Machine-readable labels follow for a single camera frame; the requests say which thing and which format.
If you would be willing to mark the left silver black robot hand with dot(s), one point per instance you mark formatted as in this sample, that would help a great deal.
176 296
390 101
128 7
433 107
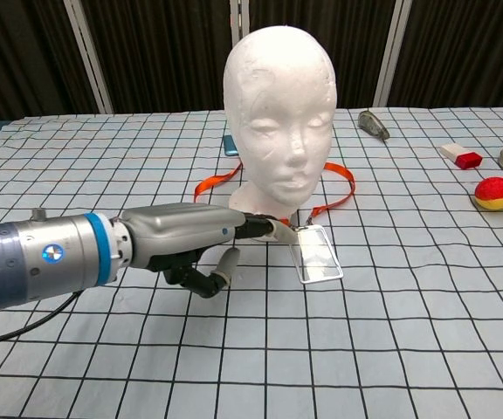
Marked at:
177 227

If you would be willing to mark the white clear badge holder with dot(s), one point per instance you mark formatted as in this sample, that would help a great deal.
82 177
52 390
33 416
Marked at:
317 255

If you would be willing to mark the white foam mannequin head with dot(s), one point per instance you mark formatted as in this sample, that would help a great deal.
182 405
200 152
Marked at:
277 109

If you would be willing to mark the blue smartphone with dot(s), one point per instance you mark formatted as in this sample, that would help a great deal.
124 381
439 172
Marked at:
230 146

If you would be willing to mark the red and white small box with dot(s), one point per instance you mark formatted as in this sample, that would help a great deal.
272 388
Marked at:
465 159

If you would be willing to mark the red and yellow ball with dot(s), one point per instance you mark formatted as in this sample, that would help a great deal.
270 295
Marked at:
494 192

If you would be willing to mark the black folding screen white frame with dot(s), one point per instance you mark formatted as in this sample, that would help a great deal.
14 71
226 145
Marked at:
168 52

